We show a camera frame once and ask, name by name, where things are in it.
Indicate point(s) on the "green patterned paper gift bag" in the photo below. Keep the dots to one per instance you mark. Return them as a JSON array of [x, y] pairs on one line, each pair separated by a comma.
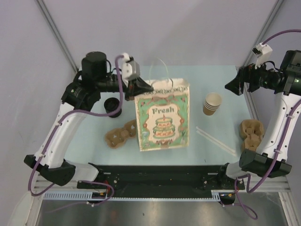
[[163, 115]]

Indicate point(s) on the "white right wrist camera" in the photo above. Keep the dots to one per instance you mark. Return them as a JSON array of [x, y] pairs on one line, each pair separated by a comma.
[[262, 52]]

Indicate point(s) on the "stack of black cup lids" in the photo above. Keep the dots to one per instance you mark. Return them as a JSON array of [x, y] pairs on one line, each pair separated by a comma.
[[110, 105]]

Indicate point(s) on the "single brown cardboard cup carrier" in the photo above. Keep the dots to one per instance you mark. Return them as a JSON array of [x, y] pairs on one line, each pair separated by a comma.
[[117, 137]]

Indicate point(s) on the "stack of brown paper cups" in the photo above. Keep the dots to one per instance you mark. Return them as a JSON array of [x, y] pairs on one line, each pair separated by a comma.
[[211, 103]]

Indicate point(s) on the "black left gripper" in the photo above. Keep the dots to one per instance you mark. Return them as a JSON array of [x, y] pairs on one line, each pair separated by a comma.
[[136, 87]]

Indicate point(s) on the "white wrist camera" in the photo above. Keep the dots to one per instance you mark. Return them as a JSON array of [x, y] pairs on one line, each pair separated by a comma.
[[262, 52], [130, 68]]

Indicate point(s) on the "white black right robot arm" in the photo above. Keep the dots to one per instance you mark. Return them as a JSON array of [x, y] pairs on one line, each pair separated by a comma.
[[269, 159]]

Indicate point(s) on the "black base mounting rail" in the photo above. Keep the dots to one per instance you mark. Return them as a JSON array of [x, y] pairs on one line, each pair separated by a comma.
[[166, 181]]

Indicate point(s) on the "white slotted cable duct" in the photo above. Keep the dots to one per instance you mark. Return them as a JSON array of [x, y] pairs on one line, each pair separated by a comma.
[[208, 196]]

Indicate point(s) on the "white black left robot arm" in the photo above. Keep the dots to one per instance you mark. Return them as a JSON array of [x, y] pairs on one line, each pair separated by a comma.
[[93, 78]]

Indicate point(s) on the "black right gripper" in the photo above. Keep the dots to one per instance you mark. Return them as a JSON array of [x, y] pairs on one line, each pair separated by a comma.
[[246, 74]]

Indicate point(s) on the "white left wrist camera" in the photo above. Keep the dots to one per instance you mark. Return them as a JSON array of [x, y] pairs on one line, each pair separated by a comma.
[[130, 68]]

